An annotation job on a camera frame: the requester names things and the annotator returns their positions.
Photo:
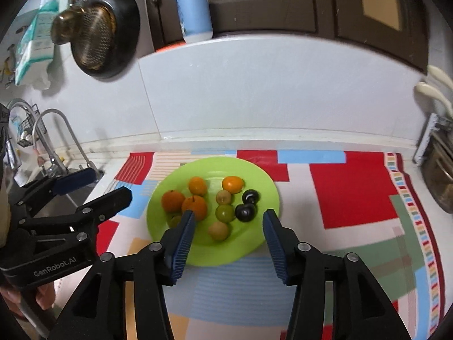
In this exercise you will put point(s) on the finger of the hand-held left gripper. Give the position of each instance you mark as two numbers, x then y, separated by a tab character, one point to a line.
76	180
113	200

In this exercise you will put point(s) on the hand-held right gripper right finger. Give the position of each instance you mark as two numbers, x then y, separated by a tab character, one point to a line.
274	244

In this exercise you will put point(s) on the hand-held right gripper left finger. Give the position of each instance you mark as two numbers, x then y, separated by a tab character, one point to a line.
182	248

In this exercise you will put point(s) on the green plate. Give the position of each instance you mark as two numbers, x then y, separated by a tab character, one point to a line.
212	251

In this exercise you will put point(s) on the orange with stem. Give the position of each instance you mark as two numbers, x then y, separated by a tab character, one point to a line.
194	207

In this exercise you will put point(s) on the large dark plum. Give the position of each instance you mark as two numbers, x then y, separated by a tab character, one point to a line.
245	211

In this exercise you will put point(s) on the small dark plum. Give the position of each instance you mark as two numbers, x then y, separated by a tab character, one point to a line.
250	196

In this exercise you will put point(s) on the yellow plum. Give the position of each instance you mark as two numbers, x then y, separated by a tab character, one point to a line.
224	196

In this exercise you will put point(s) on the yellow-orange orange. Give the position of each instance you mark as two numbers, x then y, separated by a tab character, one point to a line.
233	183

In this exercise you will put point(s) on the person's left hand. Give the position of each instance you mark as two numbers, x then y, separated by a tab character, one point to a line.
44	292

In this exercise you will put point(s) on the steel sink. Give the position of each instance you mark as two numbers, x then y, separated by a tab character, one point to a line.
81	193

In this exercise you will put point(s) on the peach-coloured plum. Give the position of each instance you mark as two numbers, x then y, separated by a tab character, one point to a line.
219	231

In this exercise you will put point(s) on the thin gooseneck faucet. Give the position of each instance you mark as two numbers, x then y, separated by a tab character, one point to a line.
70	127

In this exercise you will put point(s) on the green plum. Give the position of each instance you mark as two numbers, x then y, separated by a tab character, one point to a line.
225	213

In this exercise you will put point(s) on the colourful patchwork cloth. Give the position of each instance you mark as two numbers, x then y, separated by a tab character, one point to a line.
354	191

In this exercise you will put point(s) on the printed plastic package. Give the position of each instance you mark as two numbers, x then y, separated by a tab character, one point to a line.
35	49

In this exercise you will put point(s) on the brass strainer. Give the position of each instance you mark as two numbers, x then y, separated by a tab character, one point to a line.
95	35

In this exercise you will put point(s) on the small brass ladle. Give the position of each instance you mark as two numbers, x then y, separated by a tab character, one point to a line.
65	26

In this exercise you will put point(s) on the black frying pan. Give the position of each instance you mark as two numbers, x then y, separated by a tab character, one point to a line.
124	24

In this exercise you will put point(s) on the orange lid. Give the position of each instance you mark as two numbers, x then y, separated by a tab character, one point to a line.
170	47

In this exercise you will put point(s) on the metal knife rack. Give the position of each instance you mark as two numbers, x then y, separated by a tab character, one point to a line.
426	138

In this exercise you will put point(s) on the white and blue bottle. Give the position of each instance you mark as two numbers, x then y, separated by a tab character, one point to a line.
194	10

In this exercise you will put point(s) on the dark cabinet door glass panel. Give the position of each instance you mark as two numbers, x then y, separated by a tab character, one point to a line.
240	3

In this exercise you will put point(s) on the dark cabinet door tan panel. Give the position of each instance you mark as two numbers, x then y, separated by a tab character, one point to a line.
382	3

